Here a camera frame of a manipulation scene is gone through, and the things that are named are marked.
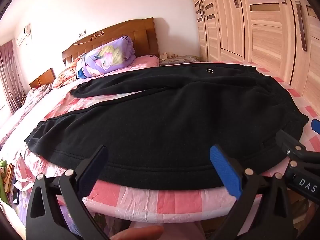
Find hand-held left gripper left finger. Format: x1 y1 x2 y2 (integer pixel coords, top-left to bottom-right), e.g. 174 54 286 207
25 145 111 240

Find light wooden wardrobe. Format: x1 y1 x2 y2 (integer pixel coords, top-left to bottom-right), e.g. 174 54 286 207
189 0 320 103

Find white air conditioner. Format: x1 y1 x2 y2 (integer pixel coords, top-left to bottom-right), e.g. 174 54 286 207
16 23 33 47

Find wooden headboard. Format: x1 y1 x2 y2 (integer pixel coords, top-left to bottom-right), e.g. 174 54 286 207
62 17 160 67

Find green cloth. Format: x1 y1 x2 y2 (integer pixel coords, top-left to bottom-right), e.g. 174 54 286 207
0 159 12 203

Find bed with pink checked sheet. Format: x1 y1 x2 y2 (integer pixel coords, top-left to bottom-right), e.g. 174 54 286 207
0 54 320 229

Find floral bed cover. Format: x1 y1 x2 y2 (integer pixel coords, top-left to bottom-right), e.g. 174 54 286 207
0 83 53 144

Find person's left hand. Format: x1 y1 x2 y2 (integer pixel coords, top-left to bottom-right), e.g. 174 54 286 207
109 225 164 240

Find pink floral pillow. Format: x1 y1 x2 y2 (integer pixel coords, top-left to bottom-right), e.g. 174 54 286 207
52 61 81 88

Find dark red curtain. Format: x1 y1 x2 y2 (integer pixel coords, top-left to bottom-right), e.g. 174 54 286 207
0 40 26 113

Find wooden nightstand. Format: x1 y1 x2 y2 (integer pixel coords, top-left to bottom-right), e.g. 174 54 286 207
29 67 56 89

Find bedside cabinet with floral cloth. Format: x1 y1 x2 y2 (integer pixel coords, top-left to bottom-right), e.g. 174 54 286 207
159 54 201 67

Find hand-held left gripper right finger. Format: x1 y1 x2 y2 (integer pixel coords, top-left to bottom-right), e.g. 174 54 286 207
209 144 298 240

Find black pants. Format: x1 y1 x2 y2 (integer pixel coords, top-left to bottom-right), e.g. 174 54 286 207
24 64 309 191

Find purple anime pillow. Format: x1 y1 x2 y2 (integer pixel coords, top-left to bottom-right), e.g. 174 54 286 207
75 35 137 78

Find orange cloth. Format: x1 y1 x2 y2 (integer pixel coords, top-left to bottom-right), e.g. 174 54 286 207
3 163 16 193

